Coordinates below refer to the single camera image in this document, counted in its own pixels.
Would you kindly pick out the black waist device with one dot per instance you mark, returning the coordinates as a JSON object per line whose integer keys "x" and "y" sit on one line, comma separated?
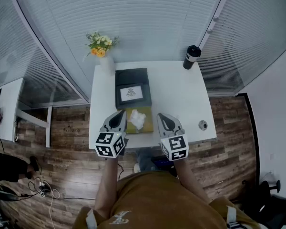
{"x": 164, "y": 163}

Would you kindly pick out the black office chair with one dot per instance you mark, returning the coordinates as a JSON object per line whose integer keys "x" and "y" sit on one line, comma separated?
{"x": 274, "y": 206}

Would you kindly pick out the black drinking bottle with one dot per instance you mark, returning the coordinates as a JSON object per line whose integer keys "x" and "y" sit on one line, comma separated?
{"x": 190, "y": 58}

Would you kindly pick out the person's left forearm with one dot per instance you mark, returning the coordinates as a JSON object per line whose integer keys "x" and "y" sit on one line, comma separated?
{"x": 106, "y": 187}

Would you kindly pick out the white table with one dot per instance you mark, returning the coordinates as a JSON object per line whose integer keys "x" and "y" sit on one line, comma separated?
{"x": 176, "y": 92}

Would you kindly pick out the person's right forearm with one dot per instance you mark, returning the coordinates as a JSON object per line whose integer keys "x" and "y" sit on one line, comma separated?
{"x": 190, "y": 178}

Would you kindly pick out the white vase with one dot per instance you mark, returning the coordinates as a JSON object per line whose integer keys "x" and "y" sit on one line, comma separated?
{"x": 107, "y": 65}

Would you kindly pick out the person's brown shirt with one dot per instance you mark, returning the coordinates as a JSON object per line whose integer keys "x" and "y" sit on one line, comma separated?
{"x": 157, "y": 199}

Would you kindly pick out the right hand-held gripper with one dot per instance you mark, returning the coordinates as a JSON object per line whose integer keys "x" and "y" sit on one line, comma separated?
{"x": 175, "y": 148}

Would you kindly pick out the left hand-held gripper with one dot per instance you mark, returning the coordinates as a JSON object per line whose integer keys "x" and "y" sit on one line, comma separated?
{"x": 109, "y": 144}

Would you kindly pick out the black box with white label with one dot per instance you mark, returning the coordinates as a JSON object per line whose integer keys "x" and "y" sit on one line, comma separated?
{"x": 131, "y": 77}

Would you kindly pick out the person's jeans legs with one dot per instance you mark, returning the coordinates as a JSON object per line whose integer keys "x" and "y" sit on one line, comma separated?
{"x": 146, "y": 160}

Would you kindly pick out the white side desk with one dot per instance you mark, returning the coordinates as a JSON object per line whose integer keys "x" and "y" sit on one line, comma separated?
{"x": 9, "y": 104}

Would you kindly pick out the round metal door knob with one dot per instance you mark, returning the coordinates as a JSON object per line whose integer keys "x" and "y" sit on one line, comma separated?
{"x": 210, "y": 31}
{"x": 216, "y": 19}

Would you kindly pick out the yellow and white flower bouquet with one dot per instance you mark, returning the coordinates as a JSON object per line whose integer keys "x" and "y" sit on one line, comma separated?
{"x": 101, "y": 44}

